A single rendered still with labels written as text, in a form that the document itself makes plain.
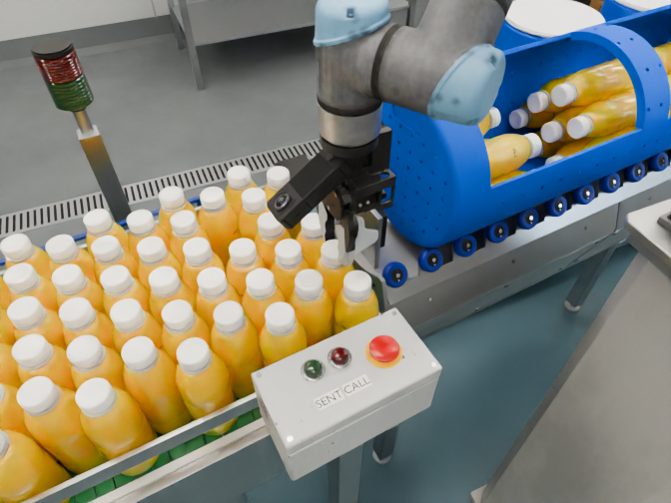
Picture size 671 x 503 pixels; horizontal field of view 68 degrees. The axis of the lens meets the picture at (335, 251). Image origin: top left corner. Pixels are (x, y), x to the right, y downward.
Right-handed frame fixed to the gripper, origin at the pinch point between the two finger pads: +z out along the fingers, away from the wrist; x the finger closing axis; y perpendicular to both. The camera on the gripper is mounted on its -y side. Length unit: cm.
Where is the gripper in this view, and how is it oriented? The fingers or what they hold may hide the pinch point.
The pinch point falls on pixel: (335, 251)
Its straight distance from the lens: 73.9
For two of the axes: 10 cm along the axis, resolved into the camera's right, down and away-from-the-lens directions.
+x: -4.7, -6.4, 6.0
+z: 0.0, 6.8, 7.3
